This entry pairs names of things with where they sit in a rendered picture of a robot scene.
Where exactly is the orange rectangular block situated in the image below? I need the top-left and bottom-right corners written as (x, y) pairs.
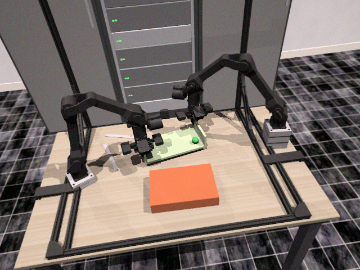
top-left (149, 164), bottom-right (219, 214)

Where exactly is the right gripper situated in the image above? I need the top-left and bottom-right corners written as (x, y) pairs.
top-left (120, 133), bottom-right (164, 155)

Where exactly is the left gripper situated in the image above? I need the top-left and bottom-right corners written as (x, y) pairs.
top-left (175, 100), bottom-right (213, 125)

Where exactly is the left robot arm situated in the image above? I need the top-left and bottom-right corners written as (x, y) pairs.
top-left (172, 53), bottom-right (288, 129)

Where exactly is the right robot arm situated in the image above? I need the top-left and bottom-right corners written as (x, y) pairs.
top-left (61, 91), bottom-right (163, 182)

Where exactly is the grey flat bar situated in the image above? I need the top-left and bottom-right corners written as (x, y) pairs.
top-left (103, 143), bottom-right (119, 170)

